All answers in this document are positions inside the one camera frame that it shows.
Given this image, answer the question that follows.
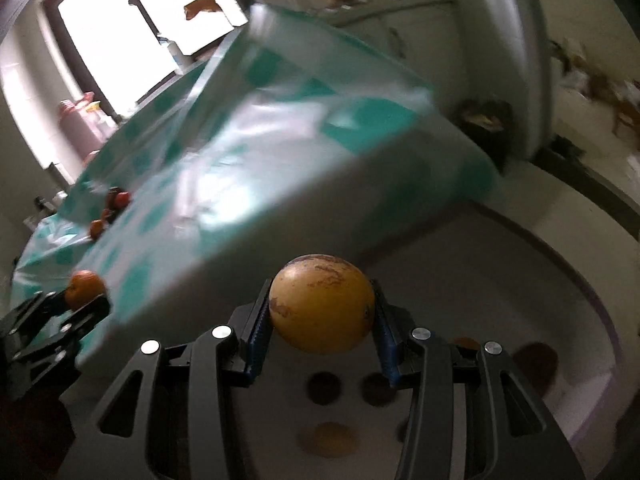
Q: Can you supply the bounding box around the teal checkered tablecloth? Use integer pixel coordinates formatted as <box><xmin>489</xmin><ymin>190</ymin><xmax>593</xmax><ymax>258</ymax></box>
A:
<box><xmin>10</xmin><ymin>2</ymin><xmax>501</xmax><ymax>366</ymax></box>

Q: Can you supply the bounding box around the pink plastic container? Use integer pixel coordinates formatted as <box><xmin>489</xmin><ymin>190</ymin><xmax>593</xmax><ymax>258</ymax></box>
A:
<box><xmin>59</xmin><ymin>91</ymin><xmax>118</xmax><ymax>136</ymax></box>

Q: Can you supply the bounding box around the white bottle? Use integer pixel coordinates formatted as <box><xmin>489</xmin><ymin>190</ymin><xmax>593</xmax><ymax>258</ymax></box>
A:
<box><xmin>170</xmin><ymin>40</ymin><xmax>193</xmax><ymax>73</ymax></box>

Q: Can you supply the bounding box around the black trash bin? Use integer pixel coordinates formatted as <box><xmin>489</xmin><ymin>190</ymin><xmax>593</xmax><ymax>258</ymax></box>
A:
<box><xmin>457</xmin><ymin>99</ymin><xmax>513</xmax><ymax>171</ymax></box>

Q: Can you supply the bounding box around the yellow brown-blotched round fruit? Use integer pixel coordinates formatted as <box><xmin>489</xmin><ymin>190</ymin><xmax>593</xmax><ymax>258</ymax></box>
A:
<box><xmin>268</xmin><ymin>254</ymin><xmax>377</xmax><ymax>353</ymax></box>

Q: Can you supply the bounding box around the white foam box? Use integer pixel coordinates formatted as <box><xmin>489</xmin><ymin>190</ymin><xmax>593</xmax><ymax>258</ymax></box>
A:
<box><xmin>60</xmin><ymin>200</ymin><xmax>631</xmax><ymax>480</ymax></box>

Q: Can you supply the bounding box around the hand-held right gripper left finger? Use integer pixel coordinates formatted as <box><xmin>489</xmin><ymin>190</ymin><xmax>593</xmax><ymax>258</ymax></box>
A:
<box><xmin>59</xmin><ymin>280</ymin><xmax>275</xmax><ymax>480</ymax></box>

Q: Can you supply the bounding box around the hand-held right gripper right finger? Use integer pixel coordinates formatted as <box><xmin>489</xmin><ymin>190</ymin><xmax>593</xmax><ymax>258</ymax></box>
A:
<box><xmin>371</xmin><ymin>280</ymin><xmax>587</xmax><ymax>480</ymax></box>

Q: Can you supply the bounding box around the red-orange tangerine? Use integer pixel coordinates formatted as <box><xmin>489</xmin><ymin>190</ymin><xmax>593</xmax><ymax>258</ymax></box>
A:
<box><xmin>64</xmin><ymin>270</ymin><xmax>108</xmax><ymax>311</ymax></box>

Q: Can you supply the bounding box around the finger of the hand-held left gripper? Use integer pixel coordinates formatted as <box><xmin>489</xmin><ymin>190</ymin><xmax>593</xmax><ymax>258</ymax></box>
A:
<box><xmin>0</xmin><ymin>290</ymin><xmax>68</xmax><ymax>341</ymax></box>
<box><xmin>47</xmin><ymin>294</ymin><xmax>112</xmax><ymax>361</ymax></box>

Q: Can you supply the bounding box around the bright window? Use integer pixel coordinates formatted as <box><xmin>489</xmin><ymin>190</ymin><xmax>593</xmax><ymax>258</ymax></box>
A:
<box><xmin>57</xmin><ymin>0</ymin><xmax>251</xmax><ymax>116</ymax></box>

